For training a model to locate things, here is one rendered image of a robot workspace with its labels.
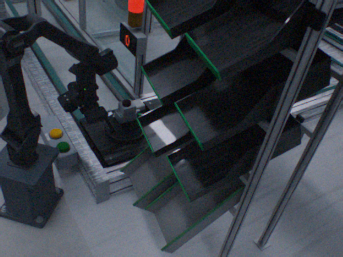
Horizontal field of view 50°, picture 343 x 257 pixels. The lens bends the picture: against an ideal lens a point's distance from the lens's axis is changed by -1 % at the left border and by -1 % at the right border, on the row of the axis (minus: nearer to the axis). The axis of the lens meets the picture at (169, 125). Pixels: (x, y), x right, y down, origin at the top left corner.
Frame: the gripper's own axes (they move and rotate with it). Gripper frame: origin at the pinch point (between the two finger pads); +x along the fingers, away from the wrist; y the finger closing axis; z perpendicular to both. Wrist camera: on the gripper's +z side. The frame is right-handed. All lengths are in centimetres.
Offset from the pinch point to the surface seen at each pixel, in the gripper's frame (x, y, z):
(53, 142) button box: 12.8, -5.1, 10.4
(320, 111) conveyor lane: 20, 15, -100
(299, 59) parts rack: -46, 52, -18
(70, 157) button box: 14.4, 2.1, 7.5
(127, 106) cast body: 0.5, 1.2, -12.8
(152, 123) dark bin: -11.2, 22.9, -9.5
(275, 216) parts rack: 9, 52, -34
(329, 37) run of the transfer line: 17, -29, -155
